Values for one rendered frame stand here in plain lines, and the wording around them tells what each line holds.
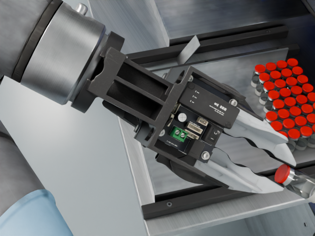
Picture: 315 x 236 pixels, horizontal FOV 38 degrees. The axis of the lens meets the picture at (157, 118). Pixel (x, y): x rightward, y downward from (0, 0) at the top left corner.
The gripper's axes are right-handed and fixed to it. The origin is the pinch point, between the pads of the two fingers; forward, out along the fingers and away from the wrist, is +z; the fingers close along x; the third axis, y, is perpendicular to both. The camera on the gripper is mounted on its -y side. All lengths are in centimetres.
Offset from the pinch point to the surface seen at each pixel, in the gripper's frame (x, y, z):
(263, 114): 10.5, -40.0, 14.1
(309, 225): -5, -56, 44
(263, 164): 1.9, -33.2, 15.5
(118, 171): -22, -138, 14
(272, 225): -10, -80, 50
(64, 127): -17, -157, -11
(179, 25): 21, -59, -5
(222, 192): -5.6, -29.3, 9.3
